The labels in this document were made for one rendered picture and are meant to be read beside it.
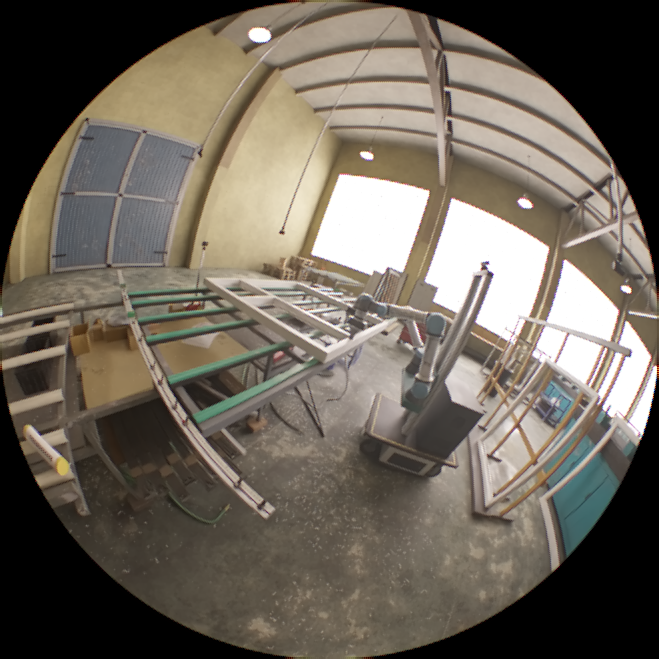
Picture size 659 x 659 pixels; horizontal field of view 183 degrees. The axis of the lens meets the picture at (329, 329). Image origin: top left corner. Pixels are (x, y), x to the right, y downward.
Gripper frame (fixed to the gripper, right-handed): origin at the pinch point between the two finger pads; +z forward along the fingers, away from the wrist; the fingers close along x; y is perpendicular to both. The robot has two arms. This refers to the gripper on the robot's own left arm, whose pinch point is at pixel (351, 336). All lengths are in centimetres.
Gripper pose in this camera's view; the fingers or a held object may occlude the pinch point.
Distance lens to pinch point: 145.7
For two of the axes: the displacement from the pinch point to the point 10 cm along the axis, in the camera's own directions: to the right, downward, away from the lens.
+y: -4.8, 1.4, -8.6
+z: -3.2, 8.9, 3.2
